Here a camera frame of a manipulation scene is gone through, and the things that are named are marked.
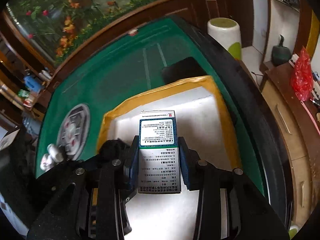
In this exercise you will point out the red plastic bag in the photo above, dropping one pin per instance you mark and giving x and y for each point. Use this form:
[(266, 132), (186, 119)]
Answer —
[(301, 78)]

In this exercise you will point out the wooden side cabinet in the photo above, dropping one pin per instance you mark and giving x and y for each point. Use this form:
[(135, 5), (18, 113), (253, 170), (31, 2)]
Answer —
[(300, 131)]

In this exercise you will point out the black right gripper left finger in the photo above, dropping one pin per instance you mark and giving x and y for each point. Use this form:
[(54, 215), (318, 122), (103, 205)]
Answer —
[(131, 165)]

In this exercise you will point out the dark green vase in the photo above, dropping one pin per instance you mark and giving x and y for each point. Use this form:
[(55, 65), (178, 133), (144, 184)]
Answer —
[(280, 54)]

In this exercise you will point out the mahjong table centre dice panel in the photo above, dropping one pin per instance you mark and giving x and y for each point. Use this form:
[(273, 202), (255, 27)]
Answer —
[(74, 130)]

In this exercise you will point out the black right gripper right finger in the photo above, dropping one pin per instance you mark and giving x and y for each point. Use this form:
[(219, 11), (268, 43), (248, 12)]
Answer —
[(188, 164)]

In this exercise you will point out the blue thermos jug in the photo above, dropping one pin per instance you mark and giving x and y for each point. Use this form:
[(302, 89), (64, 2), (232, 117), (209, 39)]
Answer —
[(32, 84)]

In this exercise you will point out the flower mural glass panel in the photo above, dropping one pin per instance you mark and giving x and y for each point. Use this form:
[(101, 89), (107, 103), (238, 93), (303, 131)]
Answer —
[(55, 28)]

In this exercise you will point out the white green cylindrical stool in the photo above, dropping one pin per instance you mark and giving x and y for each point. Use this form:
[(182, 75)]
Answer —
[(227, 33)]

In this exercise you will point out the white green medicine box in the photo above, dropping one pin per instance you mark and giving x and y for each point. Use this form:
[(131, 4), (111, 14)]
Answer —
[(159, 164)]

